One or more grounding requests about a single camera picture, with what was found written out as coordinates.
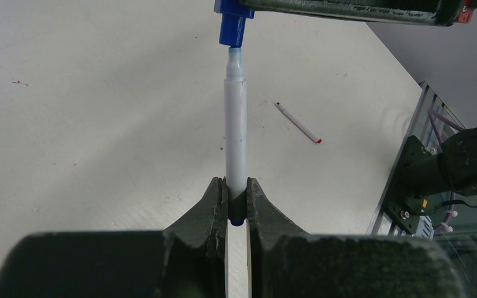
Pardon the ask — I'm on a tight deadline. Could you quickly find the white blue-tip pen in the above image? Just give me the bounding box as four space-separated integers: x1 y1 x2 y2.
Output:
224 47 248 227

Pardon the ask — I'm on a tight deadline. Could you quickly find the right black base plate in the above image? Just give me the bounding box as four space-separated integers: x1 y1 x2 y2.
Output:
383 135 436 235

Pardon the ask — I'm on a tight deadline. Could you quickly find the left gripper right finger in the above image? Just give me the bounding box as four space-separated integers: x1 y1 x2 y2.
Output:
246 178 466 297

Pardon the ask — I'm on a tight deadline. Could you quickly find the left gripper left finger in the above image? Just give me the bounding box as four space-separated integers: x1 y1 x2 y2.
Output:
0 178 227 297

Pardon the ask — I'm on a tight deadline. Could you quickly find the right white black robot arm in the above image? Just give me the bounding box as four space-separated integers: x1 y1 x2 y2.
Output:
242 1 477 196

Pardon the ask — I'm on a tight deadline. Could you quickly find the blue grey pen cap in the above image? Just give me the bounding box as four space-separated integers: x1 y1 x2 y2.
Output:
214 0 255 48

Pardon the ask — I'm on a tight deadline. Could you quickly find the white red-tip pen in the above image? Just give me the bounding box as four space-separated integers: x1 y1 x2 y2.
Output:
275 102 322 144

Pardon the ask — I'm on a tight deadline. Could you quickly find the aluminium mounting rail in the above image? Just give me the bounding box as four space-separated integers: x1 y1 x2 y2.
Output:
368 81 464 238

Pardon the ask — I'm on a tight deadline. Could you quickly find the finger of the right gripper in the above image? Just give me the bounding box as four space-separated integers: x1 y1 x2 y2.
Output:
240 0 465 26

